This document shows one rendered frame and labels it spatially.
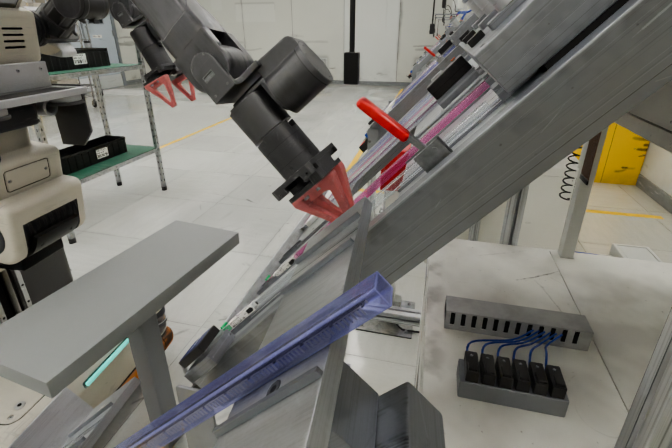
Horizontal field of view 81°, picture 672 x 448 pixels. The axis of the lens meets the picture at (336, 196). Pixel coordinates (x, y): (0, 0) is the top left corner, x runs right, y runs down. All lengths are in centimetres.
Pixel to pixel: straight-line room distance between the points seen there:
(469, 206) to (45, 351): 84
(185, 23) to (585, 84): 41
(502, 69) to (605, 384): 62
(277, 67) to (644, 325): 88
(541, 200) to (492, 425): 140
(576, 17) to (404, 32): 881
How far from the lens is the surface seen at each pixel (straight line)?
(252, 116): 48
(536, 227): 205
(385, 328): 177
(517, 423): 74
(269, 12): 993
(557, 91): 36
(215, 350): 55
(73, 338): 99
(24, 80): 120
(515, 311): 87
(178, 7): 53
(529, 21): 39
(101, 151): 310
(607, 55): 37
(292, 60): 46
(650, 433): 51
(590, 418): 80
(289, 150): 47
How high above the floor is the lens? 117
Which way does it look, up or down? 23 degrees down
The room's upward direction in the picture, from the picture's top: straight up
